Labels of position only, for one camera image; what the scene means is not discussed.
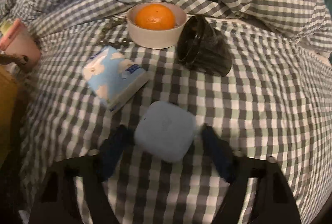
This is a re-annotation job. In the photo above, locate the light blue earbuds case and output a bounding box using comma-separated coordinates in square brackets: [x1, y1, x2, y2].
[134, 101, 196, 163]

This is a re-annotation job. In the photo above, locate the blue tissue pack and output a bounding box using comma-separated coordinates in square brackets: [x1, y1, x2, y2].
[82, 46, 149, 114]

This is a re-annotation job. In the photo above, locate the dark bead bracelet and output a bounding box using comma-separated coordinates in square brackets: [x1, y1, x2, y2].
[97, 16, 132, 49]

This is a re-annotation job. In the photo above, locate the white tape roll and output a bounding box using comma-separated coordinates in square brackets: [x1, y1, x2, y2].
[127, 2, 187, 49]

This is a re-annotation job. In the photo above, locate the brown cardboard box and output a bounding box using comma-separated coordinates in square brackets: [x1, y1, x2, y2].
[0, 54, 25, 166]

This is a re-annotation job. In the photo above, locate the pink lidded cup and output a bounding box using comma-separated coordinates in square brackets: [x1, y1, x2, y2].
[1, 19, 41, 73]

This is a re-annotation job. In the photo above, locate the orange mandarin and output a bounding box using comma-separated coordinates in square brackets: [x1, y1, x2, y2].
[134, 4, 176, 31]

